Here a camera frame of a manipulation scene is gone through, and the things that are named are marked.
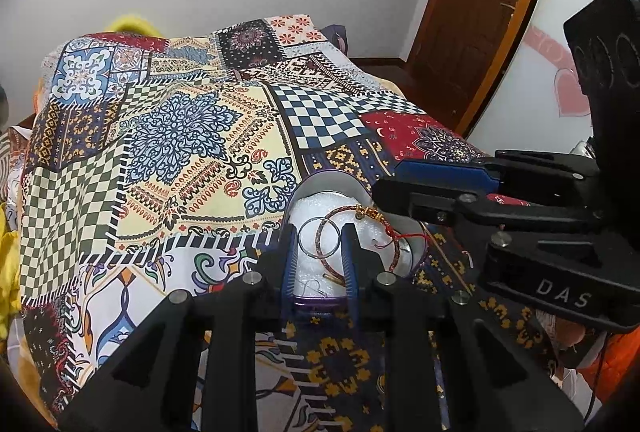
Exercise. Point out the multicoloured bangle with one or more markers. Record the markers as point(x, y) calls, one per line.
point(325, 257)

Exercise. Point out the yellow cloth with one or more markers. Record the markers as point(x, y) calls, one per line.
point(132, 24)

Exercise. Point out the striped beige cloth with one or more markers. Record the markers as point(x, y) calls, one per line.
point(12, 162)

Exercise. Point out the brown wooden door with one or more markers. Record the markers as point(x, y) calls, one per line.
point(475, 12)

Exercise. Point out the pink ribbon wall sticker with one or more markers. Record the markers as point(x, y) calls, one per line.
point(547, 44)

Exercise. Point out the small silver earring hook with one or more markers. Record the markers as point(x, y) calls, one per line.
point(313, 284)

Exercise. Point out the purple pillow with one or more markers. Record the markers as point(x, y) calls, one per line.
point(336, 37)

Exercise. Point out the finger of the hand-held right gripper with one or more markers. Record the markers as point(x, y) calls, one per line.
point(440, 174)
point(420, 202)

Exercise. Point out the patchwork patterned blanket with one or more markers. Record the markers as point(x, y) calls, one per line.
point(175, 137)

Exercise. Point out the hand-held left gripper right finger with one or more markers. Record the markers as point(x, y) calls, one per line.
point(351, 264)

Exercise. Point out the yellow garment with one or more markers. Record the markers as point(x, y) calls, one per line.
point(7, 272)

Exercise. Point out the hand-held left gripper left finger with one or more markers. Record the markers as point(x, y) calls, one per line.
point(288, 262)

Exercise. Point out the person's right forearm orange sleeve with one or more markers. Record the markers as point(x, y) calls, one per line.
point(622, 362)

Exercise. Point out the pink heart wall sticker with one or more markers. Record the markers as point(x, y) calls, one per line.
point(570, 92)

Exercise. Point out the purple round jewelry tin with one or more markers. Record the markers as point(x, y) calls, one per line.
point(327, 184)

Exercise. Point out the white foam padding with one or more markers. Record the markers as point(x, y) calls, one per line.
point(312, 209)

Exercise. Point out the person's right hand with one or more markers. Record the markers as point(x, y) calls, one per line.
point(570, 334)

